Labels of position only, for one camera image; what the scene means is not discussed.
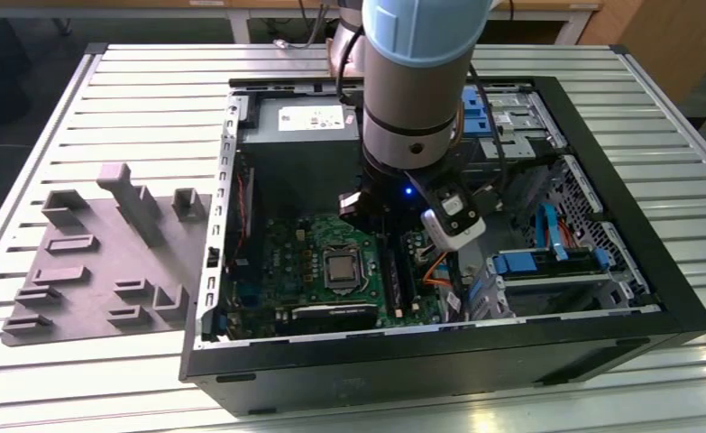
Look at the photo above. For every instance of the grey power supply unit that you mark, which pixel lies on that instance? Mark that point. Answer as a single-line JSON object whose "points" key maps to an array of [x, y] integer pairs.
{"points": [[292, 171]]}

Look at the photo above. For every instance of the blue disk carrier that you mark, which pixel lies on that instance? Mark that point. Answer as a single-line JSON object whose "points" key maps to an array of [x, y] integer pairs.
{"points": [[512, 264]]}

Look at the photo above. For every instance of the grey parts rack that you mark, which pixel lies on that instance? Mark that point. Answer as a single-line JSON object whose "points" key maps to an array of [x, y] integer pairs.
{"points": [[105, 270]]}

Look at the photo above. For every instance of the black hard disk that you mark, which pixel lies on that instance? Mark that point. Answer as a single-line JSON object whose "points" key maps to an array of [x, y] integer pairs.
{"points": [[569, 266]]}

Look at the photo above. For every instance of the black graphics card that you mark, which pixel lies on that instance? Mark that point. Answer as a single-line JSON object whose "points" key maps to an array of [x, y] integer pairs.
{"points": [[335, 315]]}

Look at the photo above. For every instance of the wooden cabinet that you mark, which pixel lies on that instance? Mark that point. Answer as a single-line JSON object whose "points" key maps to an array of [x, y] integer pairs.
{"points": [[677, 45]]}

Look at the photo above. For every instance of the blue plastic drive rail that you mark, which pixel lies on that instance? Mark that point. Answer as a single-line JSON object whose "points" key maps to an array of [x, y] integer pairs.
{"points": [[476, 100], [485, 127]]}

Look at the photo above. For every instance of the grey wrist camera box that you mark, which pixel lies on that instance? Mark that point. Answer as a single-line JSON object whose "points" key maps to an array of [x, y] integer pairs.
{"points": [[455, 221]]}

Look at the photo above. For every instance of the black case fan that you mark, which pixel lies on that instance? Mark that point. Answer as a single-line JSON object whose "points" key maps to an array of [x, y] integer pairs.
{"points": [[257, 239]]}

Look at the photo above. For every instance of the green motherboard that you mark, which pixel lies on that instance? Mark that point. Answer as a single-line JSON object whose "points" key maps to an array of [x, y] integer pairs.
{"points": [[287, 270]]}

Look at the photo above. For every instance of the grey metal drive cage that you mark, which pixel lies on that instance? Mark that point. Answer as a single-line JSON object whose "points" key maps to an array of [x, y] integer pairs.
{"points": [[527, 144]]}

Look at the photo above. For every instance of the wooden desk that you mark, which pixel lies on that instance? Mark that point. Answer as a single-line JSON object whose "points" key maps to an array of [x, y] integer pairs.
{"points": [[117, 3]]}

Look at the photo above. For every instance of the black open PC case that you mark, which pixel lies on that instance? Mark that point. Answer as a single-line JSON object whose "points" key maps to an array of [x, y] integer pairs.
{"points": [[388, 370]]}

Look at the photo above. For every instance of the silver CPU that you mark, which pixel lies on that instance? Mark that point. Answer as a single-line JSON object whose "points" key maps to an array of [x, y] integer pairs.
{"points": [[341, 269]]}

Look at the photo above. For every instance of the blue VGA port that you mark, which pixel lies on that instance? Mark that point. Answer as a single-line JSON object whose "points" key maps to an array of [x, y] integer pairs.
{"points": [[248, 293]]}

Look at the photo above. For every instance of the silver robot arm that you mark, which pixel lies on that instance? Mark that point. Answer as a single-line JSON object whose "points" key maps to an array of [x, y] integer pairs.
{"points": [[412, 90]]}

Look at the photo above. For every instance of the black-latch RAM slot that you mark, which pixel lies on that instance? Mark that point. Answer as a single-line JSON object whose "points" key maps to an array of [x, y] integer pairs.
{"points": [[388, 279], [404, 279]]}

